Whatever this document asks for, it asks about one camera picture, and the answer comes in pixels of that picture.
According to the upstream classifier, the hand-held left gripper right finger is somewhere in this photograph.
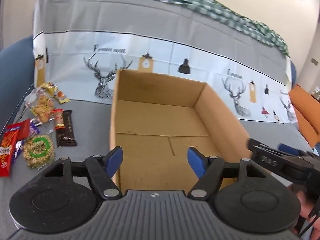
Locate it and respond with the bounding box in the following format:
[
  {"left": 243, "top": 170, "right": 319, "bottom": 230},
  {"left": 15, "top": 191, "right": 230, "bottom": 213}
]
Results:
[{"left": 187, "top": 147, "right": 269, "bottom": 201}]

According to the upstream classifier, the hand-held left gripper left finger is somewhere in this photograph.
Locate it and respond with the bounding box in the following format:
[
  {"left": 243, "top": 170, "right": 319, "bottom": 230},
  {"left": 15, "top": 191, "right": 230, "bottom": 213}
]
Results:
[{"left": 41, "top": 146, "right": 124, "bottom": 201}]

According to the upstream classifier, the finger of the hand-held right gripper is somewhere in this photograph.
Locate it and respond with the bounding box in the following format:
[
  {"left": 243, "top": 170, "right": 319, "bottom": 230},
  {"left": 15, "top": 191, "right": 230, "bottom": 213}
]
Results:
[{"left": 277, "top": 143, "right": 313, "bottom": 159}]

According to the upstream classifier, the cardboard box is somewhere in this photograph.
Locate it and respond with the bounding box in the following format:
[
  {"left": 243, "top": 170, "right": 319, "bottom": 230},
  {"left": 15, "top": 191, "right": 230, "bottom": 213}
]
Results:
[{"left": 109, "top": 69, "right": 253, "bottom": 192}]

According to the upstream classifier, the clear biscuit bag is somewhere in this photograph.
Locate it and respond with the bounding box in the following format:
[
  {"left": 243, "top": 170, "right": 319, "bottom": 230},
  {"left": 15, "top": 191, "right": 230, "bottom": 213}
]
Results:
[{"left": 26, "top": 94, "right": 57, "bottom": 125}]

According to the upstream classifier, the yellow snack packet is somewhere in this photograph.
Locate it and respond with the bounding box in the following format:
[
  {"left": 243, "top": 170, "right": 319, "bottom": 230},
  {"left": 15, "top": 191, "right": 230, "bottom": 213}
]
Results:
[{"left": 40, "top": 82, "right": 71, "bottom": 105}]

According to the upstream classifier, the purple candy packet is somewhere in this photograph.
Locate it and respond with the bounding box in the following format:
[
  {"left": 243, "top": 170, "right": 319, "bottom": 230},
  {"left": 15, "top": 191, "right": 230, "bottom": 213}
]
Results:
[{"left": 12, "top": 122, "right": 42, "bottom": 165}]

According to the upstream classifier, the person's right hand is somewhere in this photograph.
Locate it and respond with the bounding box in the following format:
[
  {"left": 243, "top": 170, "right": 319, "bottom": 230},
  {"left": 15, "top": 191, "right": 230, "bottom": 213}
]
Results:
[{"left": 287, "top": 184, "right": 316, "bottom": 234}]

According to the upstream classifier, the orange cushion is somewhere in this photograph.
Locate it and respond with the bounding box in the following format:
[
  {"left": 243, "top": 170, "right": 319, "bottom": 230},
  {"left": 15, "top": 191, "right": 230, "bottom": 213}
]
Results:
[{"left": 288, "top": 83, "right": 320, "bottom": 148}]

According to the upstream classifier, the dark brown chocolate bar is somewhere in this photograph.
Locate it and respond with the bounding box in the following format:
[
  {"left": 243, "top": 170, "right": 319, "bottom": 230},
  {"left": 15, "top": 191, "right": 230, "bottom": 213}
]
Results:
[{"left": 56, "top": 110, "right": 78, "bottom": 148}]

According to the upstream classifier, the small red orange snack packet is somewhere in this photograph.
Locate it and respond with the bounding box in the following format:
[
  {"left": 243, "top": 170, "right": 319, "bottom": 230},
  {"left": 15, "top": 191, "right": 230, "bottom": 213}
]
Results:
[{"left": 52, "top": 109, "right": 66, "bottom": 130}]

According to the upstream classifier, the round green label nut cake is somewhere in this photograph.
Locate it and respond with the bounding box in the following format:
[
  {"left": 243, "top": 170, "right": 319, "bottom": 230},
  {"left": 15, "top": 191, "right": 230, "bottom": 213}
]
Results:
[{"left": 22, "top": 133, "right": 56, "bottom": 170}]

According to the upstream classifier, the plain red snack packet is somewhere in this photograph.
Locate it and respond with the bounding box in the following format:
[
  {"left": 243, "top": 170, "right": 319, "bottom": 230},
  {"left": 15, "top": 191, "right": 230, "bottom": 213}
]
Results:
[{"left": 17, "top": 119, "right": 32, "bottom": 141}]

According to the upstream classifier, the long red snack box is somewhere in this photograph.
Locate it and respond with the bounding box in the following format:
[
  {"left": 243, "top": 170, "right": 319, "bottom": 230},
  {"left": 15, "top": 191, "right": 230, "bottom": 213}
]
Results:
[{"left": 0, "top": 126, "right": 21, "bottom": 178}]

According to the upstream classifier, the green checked cloth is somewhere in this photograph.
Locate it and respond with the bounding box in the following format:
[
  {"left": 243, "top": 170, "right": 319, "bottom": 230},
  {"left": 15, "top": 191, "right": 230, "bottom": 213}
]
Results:
[{"left": 40, "top": 0, "right": 291, "bottom": 58}]

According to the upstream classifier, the black cable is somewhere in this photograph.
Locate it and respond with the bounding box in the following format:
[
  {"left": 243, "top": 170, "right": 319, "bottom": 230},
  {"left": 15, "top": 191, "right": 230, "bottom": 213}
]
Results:
[{"left": 299, "top": 214, "right": 320, "bottom": 237}]

